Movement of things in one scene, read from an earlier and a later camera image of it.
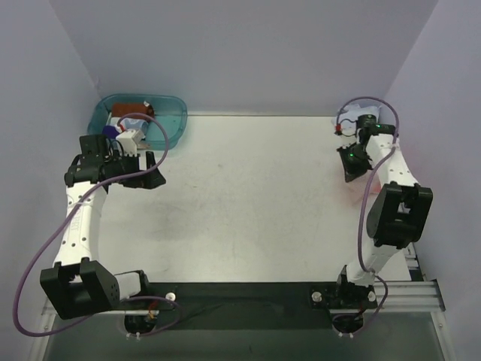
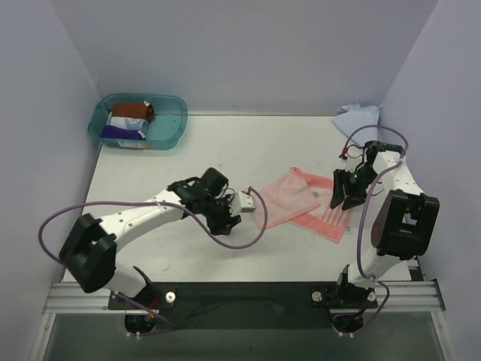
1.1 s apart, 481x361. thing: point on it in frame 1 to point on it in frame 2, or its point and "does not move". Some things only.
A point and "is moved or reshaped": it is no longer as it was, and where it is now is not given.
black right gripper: [353, 165] to [346, 184]
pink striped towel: [357, 189] is moved or reshaped
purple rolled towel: [110, 131] does not move
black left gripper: [142, 170] to [224, 220]
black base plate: [240, 306] does not move
